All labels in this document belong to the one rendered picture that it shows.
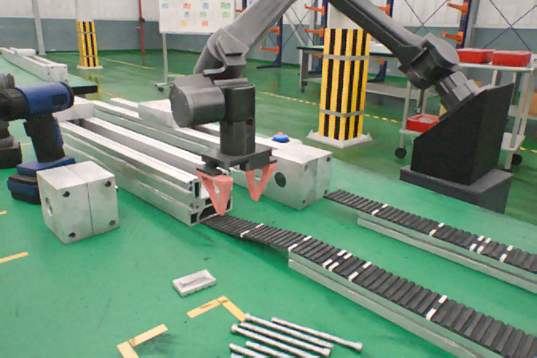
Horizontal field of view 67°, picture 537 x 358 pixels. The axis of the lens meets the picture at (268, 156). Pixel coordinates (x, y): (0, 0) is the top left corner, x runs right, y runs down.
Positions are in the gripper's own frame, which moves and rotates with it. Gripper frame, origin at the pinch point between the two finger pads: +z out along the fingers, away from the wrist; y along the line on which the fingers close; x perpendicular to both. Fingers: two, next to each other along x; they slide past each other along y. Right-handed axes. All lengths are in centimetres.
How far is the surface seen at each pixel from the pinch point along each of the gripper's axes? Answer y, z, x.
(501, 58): -303, -4, -41
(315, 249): 0.6, 1.6, 16.7
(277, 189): -13.6, 2.9, -3.4
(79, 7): -382, -52, -961
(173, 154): -1.9, -2.9, -21.3
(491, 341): 1.8, 1.8, 40.0
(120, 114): -13, -2, -66
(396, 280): -1.3, 2.0, 28.1
